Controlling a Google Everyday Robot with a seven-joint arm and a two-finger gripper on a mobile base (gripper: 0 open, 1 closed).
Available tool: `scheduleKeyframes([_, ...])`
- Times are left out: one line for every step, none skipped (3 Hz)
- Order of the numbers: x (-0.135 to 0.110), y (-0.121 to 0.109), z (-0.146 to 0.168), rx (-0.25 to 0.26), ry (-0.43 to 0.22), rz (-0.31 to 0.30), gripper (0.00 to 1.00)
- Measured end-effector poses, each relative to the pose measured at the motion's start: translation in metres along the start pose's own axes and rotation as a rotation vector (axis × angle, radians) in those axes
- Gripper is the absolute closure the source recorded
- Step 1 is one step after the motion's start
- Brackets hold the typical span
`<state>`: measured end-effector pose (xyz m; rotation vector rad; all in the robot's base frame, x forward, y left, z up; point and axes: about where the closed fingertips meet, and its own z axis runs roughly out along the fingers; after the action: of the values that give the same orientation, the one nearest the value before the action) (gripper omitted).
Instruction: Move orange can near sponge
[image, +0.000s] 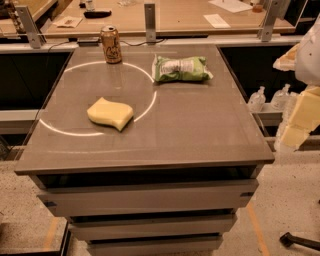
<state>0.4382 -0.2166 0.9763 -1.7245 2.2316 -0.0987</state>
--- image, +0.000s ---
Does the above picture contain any white paper sheet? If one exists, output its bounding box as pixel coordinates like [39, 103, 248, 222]
[204, 14, 230, 29]

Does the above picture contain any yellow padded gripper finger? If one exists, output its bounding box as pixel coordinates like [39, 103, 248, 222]
[289, 86, 320, 131]
[280, 126, 309, 149]

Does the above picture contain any metal bracket left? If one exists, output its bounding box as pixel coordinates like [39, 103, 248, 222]
[15, 5, 46, 49]

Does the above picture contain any black tool on floor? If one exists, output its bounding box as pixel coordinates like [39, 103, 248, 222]
[279, 232, 320, 251]

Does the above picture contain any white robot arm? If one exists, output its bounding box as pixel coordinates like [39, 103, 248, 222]
[273, 21, 320, 152]

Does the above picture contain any grey drawer cabinet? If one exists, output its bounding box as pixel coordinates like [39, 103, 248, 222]
[16, 45, 274, 256]

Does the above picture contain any clear sanitizer bottle right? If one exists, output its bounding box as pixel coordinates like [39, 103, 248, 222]
[270, 84, 290, 110]

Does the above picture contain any black remote on desk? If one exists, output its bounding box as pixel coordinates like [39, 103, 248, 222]
[83, 11, 112, 19]

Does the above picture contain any metal bracket middle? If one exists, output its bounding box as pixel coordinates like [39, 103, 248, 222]
[144, 3, 156, 44]

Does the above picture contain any metal bracket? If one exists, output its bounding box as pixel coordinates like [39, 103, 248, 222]
[257, 0, 283, 42]
[15, 5, 46, 49]
[144, 3, 156, 44]

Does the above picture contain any clear sanitizer bottle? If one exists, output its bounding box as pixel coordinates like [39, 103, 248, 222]
[270, 84, 290, 110]
[247, 86, 266, 113]

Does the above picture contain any yellow wavy sponge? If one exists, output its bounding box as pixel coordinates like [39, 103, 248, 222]
[87, 97, 134, 132]

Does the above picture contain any small card on desk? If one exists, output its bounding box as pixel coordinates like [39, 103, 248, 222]
[54, 16, 82, 28]

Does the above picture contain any metal bracket right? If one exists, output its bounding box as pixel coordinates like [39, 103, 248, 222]
[257, 0, 283, 42]

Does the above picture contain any green chip bag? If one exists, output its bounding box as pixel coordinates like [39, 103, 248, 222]
[152, 55, 213, 82]

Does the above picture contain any orange soda can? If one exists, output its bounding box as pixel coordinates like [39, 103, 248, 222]
[100, 25, 122, 64]

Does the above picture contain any clear sanitizer bottle left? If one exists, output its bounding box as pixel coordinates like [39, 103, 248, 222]
[247, 86, 266, 113]

